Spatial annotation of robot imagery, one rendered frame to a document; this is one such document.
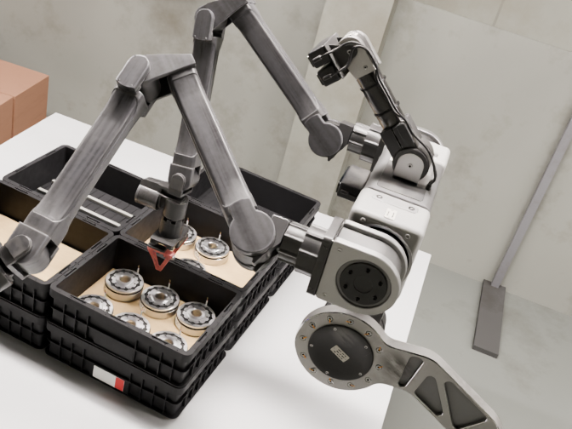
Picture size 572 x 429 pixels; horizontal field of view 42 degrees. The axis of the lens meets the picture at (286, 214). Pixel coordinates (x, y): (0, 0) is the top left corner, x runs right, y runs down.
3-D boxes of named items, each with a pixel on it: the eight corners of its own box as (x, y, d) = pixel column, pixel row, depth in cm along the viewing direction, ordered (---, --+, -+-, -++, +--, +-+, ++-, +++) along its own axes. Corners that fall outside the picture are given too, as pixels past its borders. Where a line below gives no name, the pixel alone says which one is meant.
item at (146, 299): (185, 294, 203) (185, 293, 203) (169, 316, 194) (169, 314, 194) (151, 282, 204) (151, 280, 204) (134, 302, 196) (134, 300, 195)
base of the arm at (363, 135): (374, 178, 169) (390, 131, 162) (340, 166, 170) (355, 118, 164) (381, 163, 176) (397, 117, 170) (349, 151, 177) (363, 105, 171)
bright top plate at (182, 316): (221, 314, 200) (221, 312, 200) (203, 334, 192) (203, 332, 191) (189, 298, 202) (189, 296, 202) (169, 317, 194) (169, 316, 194)
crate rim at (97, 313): (243, 300, 199) (244, 293, 198) (187, 365, 174) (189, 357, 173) (116, 240, 208) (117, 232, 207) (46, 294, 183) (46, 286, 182)
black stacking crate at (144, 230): (277, 274, 229) (287, 243, 223) (235, 326, 204) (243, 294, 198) (166, 223, 237) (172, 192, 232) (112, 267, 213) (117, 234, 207)
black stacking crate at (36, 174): (165, 222, 238) (171, 192, 232) (111, 266, 213) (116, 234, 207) (61, 175, 246) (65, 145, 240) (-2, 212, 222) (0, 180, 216)
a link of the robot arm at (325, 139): (233, -24, 164) (246, -20, 174) (187, 14, 168) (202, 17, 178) (349, 145, 166) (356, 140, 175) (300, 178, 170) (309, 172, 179)
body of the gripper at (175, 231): (148, 243, 185) (152, 219, 181) (165, 225, 194) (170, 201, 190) (172, 253, 184) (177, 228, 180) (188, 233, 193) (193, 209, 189)
